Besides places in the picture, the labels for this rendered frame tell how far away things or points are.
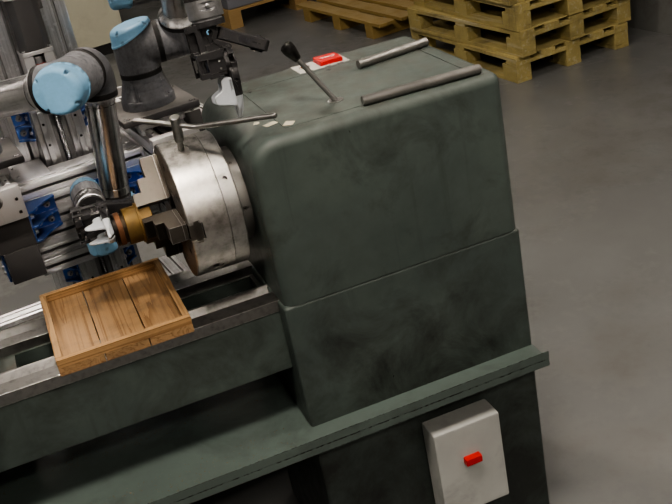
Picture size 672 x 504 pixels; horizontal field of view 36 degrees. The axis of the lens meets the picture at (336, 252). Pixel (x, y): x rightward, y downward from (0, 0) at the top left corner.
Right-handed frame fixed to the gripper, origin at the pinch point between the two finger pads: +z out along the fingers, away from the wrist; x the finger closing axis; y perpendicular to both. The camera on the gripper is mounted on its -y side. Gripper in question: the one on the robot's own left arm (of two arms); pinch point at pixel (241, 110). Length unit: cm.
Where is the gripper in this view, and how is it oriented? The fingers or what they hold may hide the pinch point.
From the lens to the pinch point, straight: 222.9
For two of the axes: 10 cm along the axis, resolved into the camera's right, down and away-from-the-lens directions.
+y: -9.2, 3.1, -2.5
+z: 2.4, 9.3, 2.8
